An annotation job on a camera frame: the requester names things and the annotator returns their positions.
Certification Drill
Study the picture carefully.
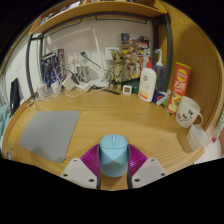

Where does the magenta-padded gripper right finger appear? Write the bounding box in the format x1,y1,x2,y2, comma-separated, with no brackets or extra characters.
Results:
126,144,168,190

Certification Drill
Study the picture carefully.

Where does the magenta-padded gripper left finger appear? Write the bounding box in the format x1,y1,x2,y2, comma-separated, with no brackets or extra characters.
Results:
59,144,102,190

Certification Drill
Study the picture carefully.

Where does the light blue computer mouse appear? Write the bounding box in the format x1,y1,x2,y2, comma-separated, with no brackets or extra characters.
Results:
98,134,130,178

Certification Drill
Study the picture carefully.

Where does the grey mouse pad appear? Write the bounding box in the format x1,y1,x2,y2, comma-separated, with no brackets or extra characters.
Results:
18,110,81,164

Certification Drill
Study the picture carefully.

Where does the clear plastic cup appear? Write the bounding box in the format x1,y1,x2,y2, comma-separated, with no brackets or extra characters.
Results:
185,124,208,152

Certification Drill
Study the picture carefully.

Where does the white printed mug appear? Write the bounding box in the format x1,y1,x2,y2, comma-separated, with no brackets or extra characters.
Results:
175,95,204,129

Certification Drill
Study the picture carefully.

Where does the small white clock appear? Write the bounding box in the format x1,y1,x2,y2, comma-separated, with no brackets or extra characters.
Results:
122,84,133,95

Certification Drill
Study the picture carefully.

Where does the white power strip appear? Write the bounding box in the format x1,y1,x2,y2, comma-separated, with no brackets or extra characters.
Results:
74,81,92,92

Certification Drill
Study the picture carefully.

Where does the white lotion bottle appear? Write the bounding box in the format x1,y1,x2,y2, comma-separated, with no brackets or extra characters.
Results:
137,56,158,103

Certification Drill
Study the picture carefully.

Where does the small white charger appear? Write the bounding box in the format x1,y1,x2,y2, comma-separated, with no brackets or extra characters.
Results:
49,81,62,94

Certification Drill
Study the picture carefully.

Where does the red chips can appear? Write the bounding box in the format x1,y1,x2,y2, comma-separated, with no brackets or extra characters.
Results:
166,61,192,115

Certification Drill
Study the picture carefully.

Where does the clear plastic jar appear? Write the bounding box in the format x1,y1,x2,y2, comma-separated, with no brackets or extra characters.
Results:
36,81,48,98

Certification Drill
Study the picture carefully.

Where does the large white power adapter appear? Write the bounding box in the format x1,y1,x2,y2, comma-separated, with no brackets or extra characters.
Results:
61,74,78,92

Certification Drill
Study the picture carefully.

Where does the black backpack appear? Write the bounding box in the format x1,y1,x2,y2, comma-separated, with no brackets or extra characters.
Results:
9,78,22,117

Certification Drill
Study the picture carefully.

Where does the robot model kit box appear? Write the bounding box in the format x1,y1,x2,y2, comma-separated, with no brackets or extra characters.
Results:
40,48,66,88

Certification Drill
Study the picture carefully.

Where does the colourful printed box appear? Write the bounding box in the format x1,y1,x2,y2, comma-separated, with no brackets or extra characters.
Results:
120,32,151,56

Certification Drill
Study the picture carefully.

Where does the white cable tangle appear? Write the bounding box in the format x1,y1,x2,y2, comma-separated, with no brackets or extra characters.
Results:
33,59,101,101

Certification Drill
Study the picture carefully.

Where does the white wall socket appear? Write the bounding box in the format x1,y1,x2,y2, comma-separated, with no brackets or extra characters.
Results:
66,49,92,66

